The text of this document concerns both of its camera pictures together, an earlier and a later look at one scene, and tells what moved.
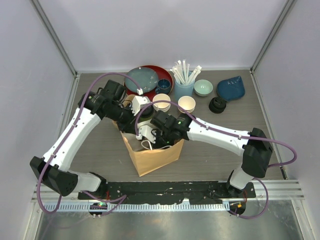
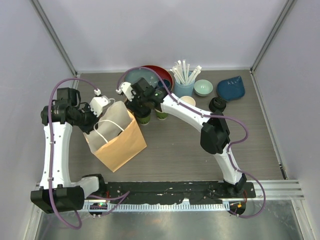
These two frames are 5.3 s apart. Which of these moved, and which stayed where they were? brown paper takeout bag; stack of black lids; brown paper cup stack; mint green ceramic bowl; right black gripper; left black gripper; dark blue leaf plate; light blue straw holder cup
Moved: right black gripper; left black gripper; brown paper takeout bag
Stayed: brown paper cup stack; dark blue leaf plate; stack of black lids; mint green ceramic bowl; light blue straw holder cup
